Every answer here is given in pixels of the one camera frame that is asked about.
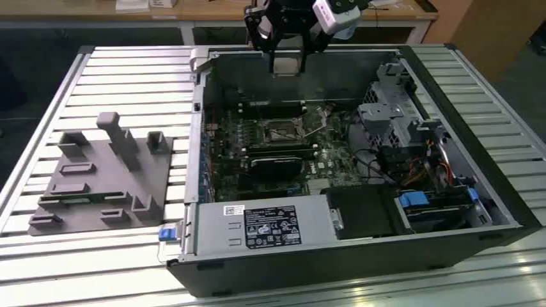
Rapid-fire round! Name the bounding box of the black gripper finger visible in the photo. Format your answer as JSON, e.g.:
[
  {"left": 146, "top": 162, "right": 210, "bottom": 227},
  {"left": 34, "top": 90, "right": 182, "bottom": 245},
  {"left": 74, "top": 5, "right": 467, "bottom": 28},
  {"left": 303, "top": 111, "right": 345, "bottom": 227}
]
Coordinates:
[
  {"left": 297, "top": 18, "right": 333, "bottom": 74},
  {"left": 244, "top": 5, "right": 283, "bottom": 74}
]

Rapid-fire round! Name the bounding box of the silver square CPU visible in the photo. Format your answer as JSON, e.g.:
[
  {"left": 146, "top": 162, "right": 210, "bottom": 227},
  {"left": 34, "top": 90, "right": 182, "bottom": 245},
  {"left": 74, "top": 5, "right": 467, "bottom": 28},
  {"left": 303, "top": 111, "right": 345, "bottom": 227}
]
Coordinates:
[{"left": 272, "top": 57, "right": 301, "bottom": 77}]

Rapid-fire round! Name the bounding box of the metal socket cover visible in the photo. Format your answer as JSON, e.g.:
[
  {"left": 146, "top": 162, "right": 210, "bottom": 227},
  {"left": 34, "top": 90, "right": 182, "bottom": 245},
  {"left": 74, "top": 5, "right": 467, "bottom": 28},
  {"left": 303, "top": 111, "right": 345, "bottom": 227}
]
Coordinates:
[{"left": 305, "top": 104, "right": 333, "bottom": 129}]

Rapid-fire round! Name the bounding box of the thin wire locking lever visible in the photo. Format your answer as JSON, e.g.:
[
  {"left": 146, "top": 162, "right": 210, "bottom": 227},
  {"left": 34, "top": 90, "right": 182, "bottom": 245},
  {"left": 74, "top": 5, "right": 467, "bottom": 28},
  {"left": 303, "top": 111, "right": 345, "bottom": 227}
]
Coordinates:
[{"left": 300, "top": 123, "right": 323, "bottom": 143}]

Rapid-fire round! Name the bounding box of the CPU socket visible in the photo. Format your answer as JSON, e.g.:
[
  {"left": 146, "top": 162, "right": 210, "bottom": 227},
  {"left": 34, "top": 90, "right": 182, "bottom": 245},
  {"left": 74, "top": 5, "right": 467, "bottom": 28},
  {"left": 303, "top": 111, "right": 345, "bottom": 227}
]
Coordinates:
[{"left": 260, "top": 117, "right": 308, "bottom": 145}]

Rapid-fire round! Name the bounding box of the white paper stack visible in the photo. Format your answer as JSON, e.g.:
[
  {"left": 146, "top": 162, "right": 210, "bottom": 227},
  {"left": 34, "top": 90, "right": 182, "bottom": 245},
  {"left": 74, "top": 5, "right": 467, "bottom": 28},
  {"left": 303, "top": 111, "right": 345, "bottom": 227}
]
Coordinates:
[{"left": 114, "top": 0, "right": 150, "bottom": 13}]

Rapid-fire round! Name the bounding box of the grey metal disk bay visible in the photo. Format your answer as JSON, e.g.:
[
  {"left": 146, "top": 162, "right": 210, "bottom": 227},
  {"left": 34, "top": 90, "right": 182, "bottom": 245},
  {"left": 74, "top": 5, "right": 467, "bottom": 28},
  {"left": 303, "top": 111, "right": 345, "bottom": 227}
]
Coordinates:
[{"left": 356, "top": 62, "right": 452, "bottom": 148}]

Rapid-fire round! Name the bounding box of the green motherboard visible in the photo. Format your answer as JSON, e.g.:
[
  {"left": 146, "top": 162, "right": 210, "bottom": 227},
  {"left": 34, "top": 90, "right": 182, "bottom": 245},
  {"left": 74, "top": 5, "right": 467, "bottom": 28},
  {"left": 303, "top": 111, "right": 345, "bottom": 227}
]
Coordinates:
[{"left": 200, "top": 102, "right": 367, "bottom": 202}]

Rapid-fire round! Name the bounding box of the wooden cabinet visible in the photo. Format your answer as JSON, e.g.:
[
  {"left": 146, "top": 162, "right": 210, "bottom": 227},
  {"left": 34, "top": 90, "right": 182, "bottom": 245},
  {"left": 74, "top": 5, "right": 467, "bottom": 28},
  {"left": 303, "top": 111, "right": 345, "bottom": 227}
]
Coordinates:
[{"left": 433, "top": 0, "right": 546, "bottom": 84}]

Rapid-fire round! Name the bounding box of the black graphics card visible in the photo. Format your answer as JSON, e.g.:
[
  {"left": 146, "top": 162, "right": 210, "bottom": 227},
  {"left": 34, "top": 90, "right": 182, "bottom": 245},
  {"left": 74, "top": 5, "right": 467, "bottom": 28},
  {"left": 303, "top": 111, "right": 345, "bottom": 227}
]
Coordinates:
[{"left": 248, "top": 155, "right": 304, "bottom": 182}]

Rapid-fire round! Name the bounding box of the wooden desk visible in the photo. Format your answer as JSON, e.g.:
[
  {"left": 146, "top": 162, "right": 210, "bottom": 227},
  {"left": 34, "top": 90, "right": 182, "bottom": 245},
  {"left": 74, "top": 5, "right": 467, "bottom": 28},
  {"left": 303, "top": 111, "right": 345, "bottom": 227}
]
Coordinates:
[{"left": 0, "top": 0, "right": 440, "bottom": 45}]

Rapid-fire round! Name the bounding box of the small silver heatsink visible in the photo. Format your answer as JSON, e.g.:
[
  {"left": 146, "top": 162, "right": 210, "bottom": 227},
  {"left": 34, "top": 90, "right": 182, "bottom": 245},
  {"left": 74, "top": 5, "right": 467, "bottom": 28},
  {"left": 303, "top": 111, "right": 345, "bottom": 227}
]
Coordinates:
[{"left": 305, "top": 178, "right": 332, "bottom": 194}]

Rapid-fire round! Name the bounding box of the black fan shroud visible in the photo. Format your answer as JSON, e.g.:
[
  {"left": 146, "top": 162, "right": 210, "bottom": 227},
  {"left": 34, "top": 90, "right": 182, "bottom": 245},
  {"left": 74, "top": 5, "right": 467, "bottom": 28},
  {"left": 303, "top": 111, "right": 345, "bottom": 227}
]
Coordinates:
[{"left": 319, "top": 185, "right": 412, "bottom": 240}]

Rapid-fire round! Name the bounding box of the blue disk carrier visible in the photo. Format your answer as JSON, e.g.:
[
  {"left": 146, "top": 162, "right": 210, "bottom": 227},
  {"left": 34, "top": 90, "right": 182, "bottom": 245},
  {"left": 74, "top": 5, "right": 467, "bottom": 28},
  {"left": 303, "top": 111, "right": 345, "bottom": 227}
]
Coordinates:
[{"left": 397, "top": 191, "right": 429, "bottom": 214}]

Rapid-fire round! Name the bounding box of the grey parts rack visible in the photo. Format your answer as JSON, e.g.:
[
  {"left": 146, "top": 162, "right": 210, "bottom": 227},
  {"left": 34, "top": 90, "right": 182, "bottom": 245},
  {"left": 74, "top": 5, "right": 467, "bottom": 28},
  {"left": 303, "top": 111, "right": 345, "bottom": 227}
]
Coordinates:
[{"left": 25, "top": 111, "right": 176, "bottom": 237}]

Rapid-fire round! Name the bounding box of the grey power supply unit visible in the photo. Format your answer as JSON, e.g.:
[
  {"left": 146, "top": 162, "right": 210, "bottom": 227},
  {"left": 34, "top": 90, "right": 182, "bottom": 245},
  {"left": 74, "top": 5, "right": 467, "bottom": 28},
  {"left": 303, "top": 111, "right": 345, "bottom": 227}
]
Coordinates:
[{"left": 178, "top": 194, "right": 341, "bottom": 262}]

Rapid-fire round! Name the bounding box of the blue case latch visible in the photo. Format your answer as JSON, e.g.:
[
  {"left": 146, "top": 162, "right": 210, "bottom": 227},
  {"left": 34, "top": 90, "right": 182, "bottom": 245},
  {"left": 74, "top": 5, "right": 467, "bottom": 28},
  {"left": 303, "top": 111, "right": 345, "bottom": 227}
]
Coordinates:
[{"left": 156, "top": 224, "right": 178, "bottom": 241}]

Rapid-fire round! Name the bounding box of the green RAM stick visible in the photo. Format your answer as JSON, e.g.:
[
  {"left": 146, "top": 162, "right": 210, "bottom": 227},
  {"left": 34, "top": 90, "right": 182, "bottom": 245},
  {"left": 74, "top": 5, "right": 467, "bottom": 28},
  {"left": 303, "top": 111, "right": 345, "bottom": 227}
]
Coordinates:
[{"left": 38, "top": 195, "right": 128, "bottom": 205}]

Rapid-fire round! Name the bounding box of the black open PC case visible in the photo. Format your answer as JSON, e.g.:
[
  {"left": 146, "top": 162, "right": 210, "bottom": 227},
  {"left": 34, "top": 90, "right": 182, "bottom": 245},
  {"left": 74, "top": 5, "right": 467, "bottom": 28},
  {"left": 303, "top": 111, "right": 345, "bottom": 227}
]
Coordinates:
[{"left": 165, "top": 43, "right": 541, "bottom": 297}]

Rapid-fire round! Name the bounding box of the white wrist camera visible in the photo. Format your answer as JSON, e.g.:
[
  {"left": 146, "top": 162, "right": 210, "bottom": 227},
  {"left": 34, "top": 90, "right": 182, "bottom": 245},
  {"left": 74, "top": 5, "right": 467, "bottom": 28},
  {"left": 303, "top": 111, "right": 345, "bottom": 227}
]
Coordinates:
[{"left": 312, "top": 0, "right": 363, "bottom": 33}]

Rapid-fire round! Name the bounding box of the black wire in case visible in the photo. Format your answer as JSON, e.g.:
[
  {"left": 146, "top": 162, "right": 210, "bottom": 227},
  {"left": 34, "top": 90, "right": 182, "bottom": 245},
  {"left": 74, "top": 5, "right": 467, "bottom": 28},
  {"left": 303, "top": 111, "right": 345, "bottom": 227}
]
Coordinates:
[{"left": 353, "top": 148, "right": 401, "bottom": 187}]

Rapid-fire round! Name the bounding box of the orange wire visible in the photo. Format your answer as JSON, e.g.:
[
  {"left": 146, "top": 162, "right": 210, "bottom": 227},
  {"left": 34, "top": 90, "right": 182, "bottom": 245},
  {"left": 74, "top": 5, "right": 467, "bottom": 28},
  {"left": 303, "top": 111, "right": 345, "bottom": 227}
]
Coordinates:
[{"left": 403, "top": 161, "right": 429, "bottom": 186}]

